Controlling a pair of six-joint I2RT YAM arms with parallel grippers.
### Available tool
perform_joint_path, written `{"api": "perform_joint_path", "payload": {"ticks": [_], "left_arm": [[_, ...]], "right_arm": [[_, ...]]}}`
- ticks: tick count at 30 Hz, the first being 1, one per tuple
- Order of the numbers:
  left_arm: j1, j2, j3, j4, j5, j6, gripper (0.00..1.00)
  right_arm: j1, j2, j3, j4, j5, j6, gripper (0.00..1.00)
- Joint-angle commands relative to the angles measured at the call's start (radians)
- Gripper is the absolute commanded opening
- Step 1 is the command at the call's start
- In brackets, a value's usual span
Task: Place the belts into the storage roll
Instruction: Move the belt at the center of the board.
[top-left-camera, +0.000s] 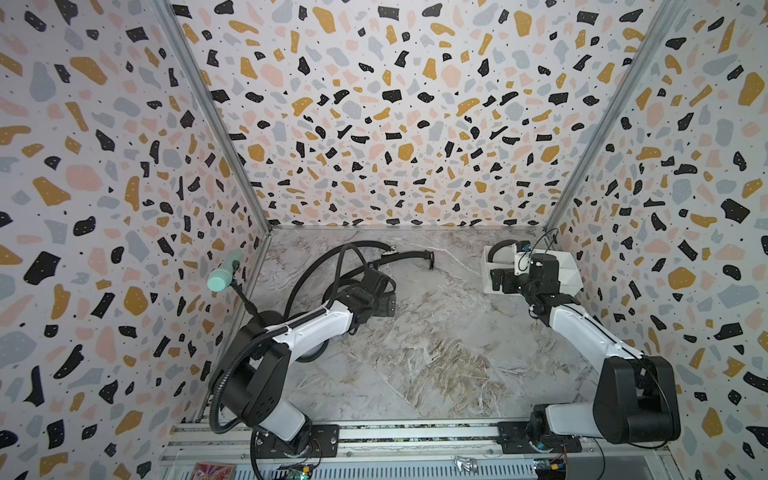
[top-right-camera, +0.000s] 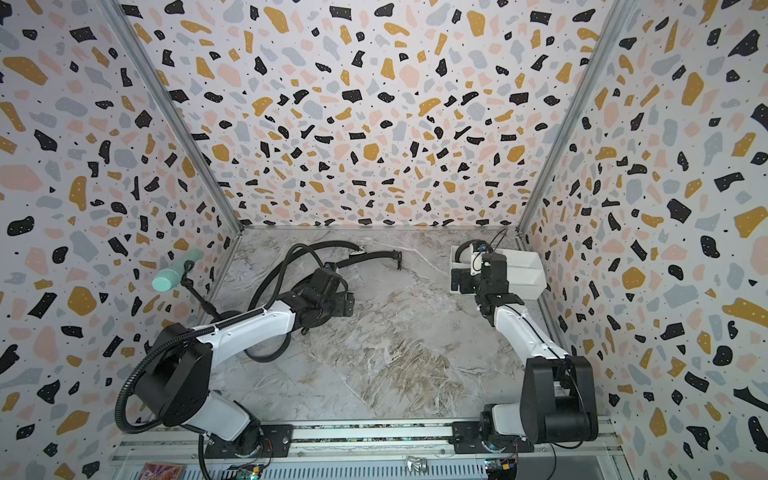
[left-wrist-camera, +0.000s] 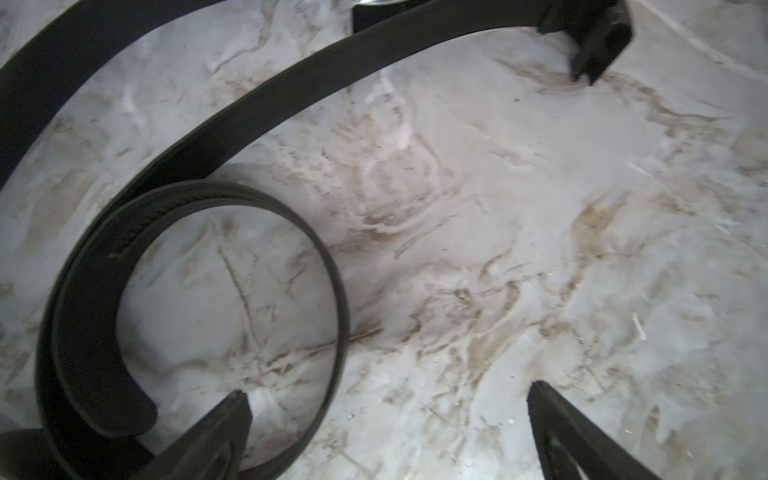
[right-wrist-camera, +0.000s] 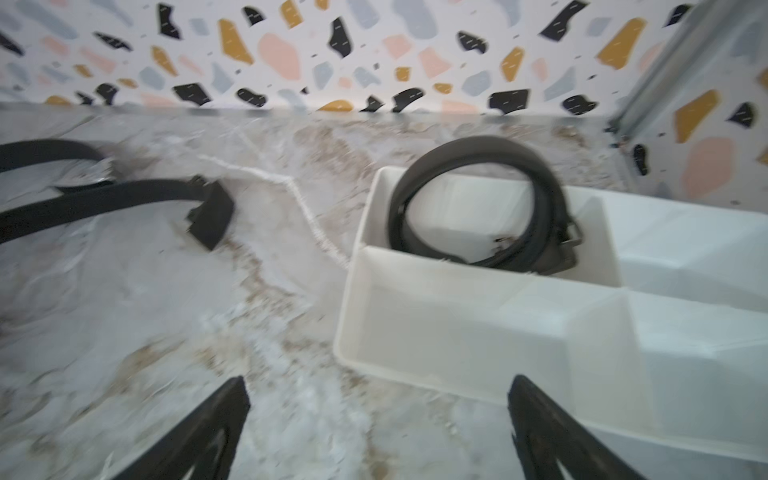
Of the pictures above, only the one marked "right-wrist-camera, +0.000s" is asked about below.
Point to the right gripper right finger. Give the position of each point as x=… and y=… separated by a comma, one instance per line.
x=551, y=444

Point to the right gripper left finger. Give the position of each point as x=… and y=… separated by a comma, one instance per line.
x=203, y=445

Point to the long black belt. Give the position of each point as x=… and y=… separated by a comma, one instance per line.
x=208, y=221
x=22, y=154

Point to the white divided storage box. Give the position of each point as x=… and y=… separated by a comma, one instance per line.
x=659, y=333

